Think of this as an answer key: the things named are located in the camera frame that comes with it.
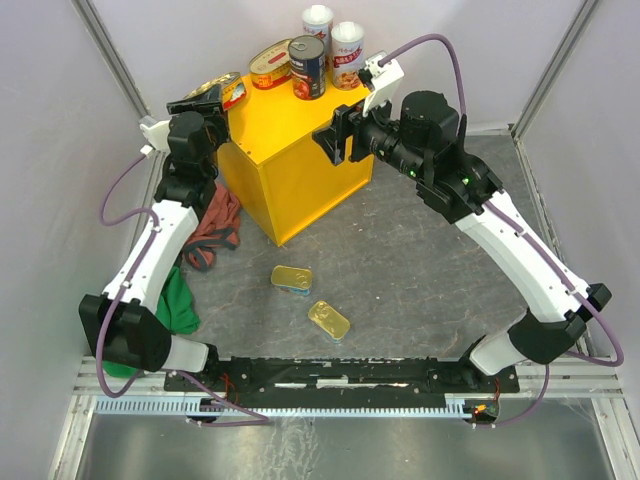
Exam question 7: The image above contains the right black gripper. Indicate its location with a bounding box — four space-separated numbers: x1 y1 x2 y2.
311 85 429 182

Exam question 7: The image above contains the oval gold fish tin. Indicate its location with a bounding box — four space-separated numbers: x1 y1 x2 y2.
249 39 291 90

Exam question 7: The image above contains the round dark can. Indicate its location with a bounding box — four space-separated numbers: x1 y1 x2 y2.
288 35 326 100

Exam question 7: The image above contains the white porridge can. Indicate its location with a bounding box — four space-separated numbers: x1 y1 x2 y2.
301 4 334 47
331 21 365 90

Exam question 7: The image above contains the rectangular gold tin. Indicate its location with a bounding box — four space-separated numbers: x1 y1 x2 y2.
308 301 351 343
271 265 313 295

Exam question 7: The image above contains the rectangular gold tin front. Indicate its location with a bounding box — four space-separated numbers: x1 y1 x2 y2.
308 301 351 343

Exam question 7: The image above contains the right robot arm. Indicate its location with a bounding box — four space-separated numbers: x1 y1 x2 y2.
312 91 612 391

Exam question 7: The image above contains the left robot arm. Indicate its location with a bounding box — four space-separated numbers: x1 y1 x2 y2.
79 84 230 390

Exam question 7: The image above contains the yellow wooden cabinet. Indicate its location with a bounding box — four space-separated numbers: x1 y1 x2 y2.
218 76 373 246

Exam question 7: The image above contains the red cloth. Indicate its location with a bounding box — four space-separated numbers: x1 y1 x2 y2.
182 182 241 272

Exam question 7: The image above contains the green cloth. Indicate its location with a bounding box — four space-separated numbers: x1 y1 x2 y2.
102 267 201 379

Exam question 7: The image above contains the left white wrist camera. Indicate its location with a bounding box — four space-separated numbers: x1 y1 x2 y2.
139 116 170 156

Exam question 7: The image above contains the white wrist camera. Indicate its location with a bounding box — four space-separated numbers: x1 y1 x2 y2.
139 116 170 156
358 51 404 117

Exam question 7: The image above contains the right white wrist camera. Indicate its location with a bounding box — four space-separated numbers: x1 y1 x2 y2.
358 51 404 117

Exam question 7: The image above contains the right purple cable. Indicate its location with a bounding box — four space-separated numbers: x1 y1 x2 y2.
377 33 469 121

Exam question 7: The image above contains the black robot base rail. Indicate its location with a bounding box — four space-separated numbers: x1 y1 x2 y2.
194 356 520 408

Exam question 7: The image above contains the slotted cable duct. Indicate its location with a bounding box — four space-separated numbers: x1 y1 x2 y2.
94 394 471 419

